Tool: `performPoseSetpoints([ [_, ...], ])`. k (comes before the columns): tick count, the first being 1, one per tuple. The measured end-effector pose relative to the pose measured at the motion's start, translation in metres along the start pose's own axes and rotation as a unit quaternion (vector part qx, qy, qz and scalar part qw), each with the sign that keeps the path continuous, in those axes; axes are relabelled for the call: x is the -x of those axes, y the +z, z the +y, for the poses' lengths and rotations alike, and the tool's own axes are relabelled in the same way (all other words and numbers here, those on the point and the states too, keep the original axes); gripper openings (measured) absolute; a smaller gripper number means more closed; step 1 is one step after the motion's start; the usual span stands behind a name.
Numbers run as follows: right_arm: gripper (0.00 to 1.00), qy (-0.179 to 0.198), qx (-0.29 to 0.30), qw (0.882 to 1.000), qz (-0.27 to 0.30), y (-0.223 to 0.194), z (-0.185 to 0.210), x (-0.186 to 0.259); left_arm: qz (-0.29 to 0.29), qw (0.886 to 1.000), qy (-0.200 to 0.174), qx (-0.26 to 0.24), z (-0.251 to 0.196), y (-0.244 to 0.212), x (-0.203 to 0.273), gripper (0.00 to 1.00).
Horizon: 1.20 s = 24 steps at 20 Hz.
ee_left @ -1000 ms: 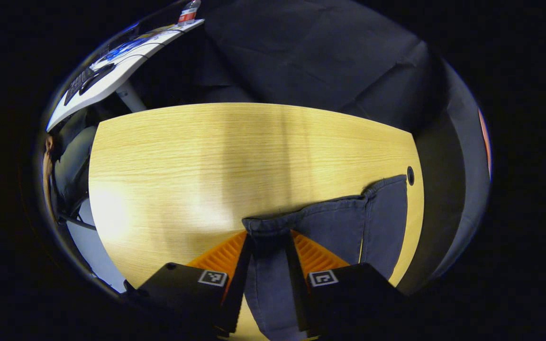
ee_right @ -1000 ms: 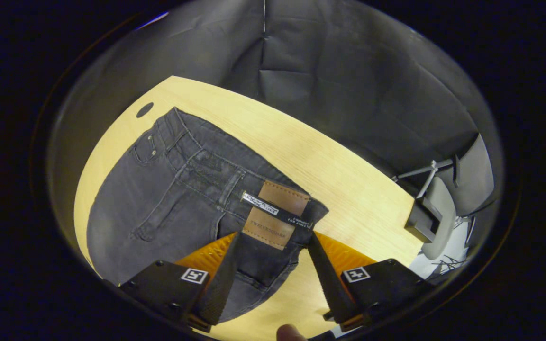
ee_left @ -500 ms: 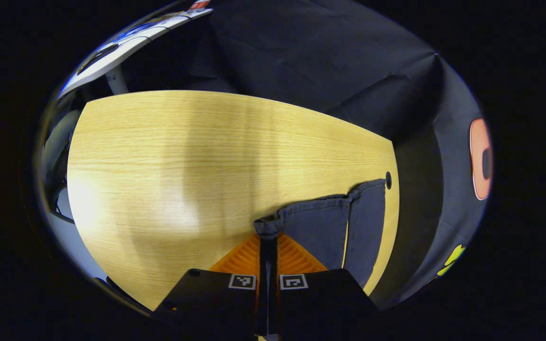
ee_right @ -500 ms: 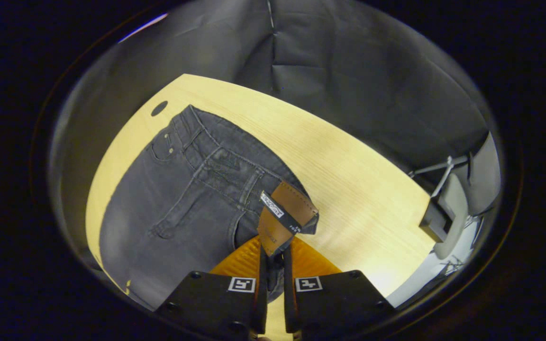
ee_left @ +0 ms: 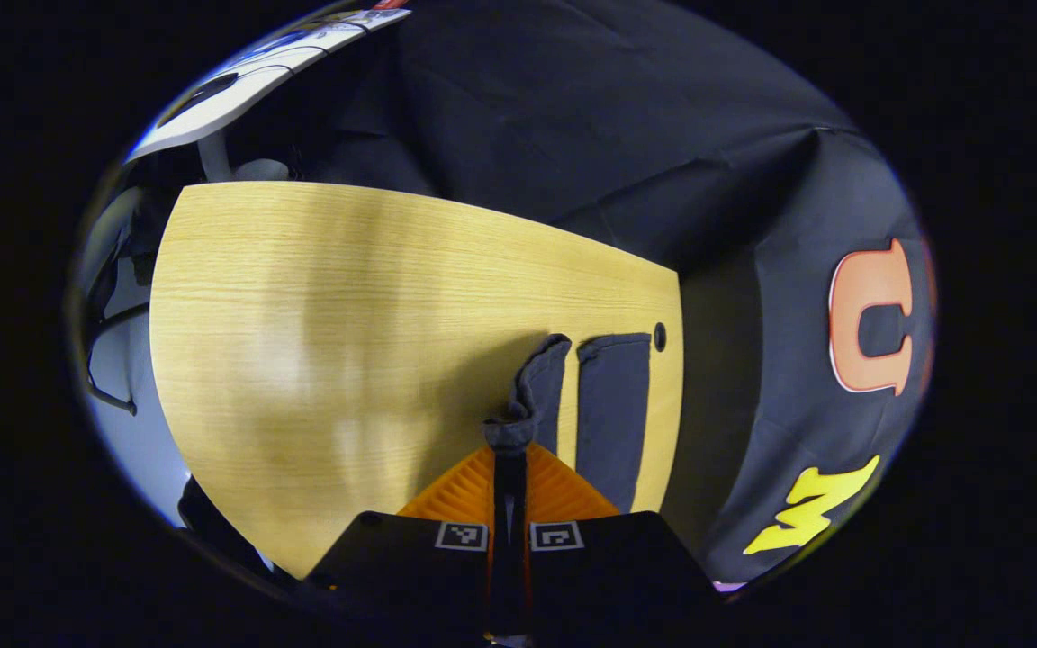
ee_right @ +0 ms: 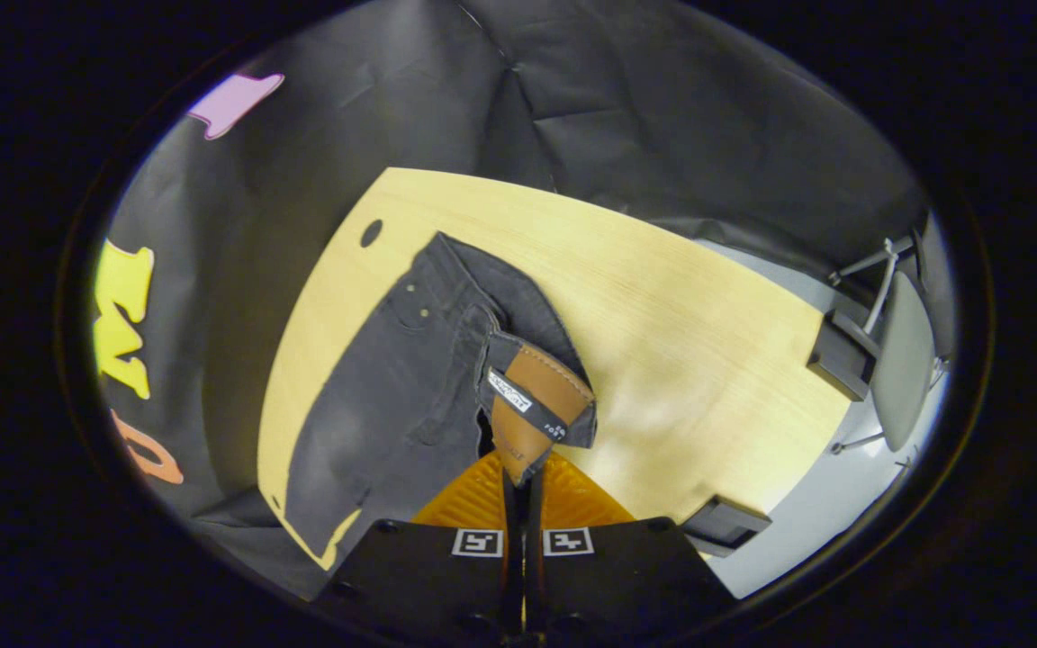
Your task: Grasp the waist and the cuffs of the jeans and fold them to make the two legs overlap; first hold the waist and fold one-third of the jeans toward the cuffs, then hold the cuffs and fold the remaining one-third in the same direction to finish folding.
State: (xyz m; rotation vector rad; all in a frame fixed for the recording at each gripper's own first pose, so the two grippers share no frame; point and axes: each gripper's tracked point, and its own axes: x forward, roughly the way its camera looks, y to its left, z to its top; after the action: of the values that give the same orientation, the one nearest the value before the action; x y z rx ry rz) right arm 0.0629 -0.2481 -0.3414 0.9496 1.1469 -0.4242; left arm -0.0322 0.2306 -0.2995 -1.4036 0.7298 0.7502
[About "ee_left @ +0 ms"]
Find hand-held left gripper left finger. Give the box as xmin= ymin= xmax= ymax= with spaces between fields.
xmin=305 ymin=445 xmax=512 ymax=638

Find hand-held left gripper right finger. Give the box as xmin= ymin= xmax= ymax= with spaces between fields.
xmin=509 ymin=444 xmax=721 ymax=638

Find black jeans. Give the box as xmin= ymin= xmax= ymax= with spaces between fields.
xmin=481 ymin=331 xmax=654 ymax=516

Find dark object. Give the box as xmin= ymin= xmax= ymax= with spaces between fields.
xmin=176 ymin=475 xmax=278 ymax=579

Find thin black cable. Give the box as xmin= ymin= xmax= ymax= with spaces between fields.
xmin=84 ymin=302 xmax=152 ymax=417

